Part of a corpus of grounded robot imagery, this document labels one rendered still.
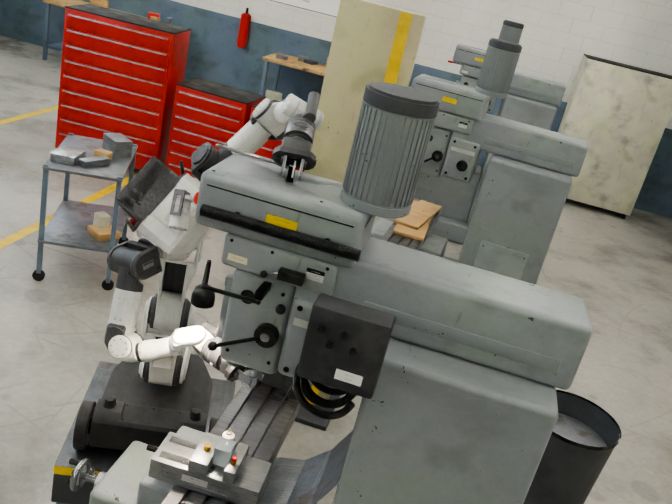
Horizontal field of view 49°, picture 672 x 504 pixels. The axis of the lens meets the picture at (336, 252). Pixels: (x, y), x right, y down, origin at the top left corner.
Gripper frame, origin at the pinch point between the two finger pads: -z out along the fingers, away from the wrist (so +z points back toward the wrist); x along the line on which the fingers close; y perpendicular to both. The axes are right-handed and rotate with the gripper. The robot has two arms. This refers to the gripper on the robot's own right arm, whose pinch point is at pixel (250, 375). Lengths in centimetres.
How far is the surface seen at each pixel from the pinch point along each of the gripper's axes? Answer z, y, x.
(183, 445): 7.4, 24.8, -16.4
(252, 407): 14.6, 31.9, 24.5
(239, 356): -2.3, -11.9, -10.0
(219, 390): 77, 84, 79
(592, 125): 168, 13, 818
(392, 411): -51, -19, -2
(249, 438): 2.7, 31.8, 10.7
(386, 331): -50, -49, -17
